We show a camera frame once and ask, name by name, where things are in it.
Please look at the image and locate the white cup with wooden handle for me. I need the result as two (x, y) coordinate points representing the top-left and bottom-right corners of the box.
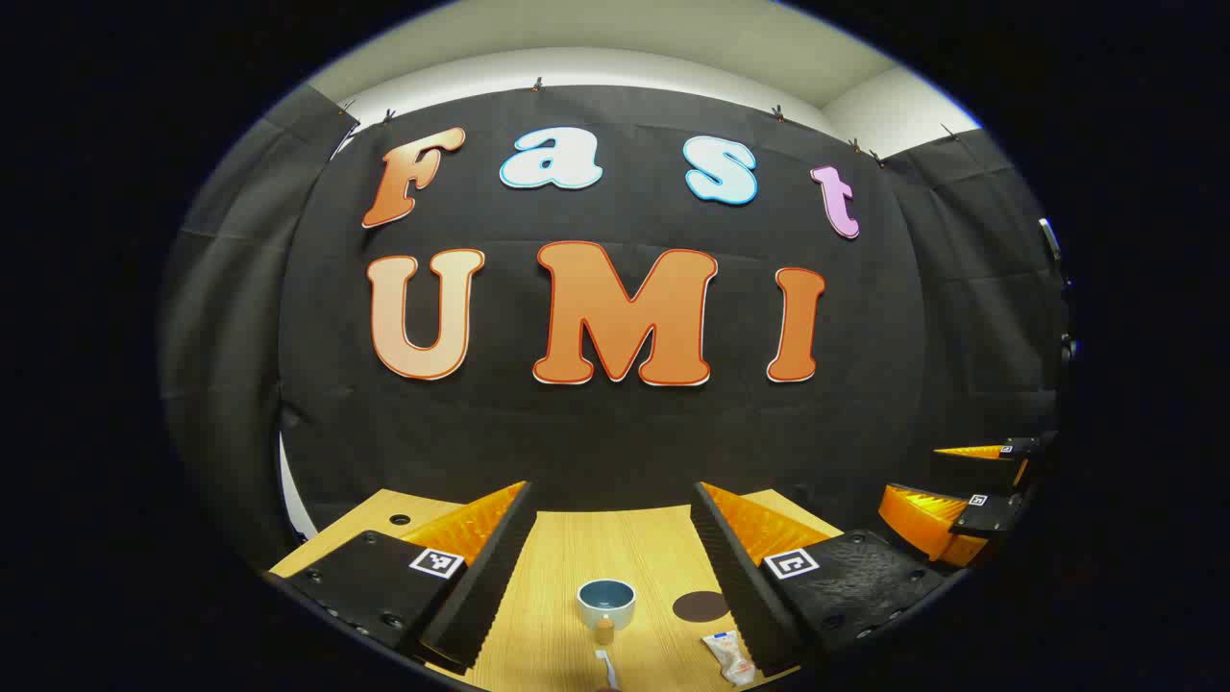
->
(577, 579), (637, 646)

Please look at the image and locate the wooden desktop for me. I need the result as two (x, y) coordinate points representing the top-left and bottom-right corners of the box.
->
(269, 485), (847, 692)

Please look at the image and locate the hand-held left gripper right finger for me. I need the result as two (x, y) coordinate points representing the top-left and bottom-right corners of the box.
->
(690, 481), (952, 679)

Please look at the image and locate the white toothpaste tube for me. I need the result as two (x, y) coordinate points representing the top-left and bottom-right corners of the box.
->
(700, 630), (758, 687)

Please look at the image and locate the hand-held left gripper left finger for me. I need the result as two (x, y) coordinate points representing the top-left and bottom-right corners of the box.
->
(272, 481), (535, 674)

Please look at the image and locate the dark round coaster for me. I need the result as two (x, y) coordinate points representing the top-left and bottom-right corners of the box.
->
(672, 590), (733, 623)

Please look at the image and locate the black backdrop cloth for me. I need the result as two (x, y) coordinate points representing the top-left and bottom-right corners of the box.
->
(159, 82), (1072, 578)

